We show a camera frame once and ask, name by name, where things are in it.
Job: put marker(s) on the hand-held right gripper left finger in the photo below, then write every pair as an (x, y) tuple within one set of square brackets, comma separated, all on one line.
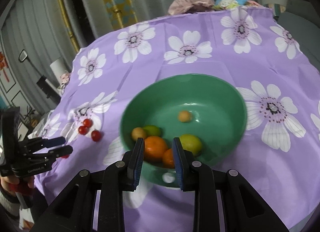
[(137, 163)]

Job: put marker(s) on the yellow-green round fruit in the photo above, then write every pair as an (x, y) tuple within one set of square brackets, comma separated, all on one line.
[(191, 144)]

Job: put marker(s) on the grey sofa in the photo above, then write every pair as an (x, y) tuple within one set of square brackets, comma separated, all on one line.
[(300, 2)]

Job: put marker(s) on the large orange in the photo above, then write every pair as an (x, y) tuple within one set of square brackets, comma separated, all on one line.
[(155, 148)]

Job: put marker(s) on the small tan round fruit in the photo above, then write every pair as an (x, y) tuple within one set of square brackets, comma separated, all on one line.
[(185, 116), (138, 133)]

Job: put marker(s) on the grey curtain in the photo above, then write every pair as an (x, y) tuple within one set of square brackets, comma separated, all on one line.
[(37, 22)]

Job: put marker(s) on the yellow patterned curtain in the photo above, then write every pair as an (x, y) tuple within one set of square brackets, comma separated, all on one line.
[(117, 2)]

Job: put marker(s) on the black device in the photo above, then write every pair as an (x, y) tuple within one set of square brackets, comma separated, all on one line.
[(46, 85)]

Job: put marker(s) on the small black mirror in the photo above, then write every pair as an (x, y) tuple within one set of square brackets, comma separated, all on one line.
[(23, 55)]

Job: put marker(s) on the purple floral tablecloth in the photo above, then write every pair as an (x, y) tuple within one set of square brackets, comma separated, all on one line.
[(200, 57)]

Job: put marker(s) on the person's left forearm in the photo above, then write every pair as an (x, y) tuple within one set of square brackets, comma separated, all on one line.
[(7, 207)]

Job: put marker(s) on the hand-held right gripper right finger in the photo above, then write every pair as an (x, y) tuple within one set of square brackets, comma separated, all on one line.
[(178, 165)]

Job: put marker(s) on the person's left hand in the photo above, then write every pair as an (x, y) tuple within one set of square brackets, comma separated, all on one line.
[(6, 185)]

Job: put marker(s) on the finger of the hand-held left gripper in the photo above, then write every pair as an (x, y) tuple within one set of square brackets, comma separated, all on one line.
[(60, 151), (56, 141)]

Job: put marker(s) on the small orange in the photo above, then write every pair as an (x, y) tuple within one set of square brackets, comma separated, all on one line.
[(168, 158)]

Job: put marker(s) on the green plastic bowl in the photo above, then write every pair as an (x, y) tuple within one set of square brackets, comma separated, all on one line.
[(212, 102)]

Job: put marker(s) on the pink crumpled cloth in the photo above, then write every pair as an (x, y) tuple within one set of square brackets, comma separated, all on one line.
[(190, 2)]

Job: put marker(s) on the green lime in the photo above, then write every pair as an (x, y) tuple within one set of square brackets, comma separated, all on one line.
[(153, 130)]

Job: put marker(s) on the red cherry tomato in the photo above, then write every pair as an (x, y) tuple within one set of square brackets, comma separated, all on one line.
[(65, 156), (96, 135), (82, 130), (87, 122)]

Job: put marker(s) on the white paper roll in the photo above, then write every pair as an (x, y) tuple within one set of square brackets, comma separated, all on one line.
[(58, 68)]

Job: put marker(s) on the patterned cushion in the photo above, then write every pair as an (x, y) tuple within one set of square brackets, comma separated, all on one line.
[(277, 9)]

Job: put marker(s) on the red wall decoration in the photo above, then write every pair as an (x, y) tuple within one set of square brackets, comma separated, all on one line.
[(2, 64)]

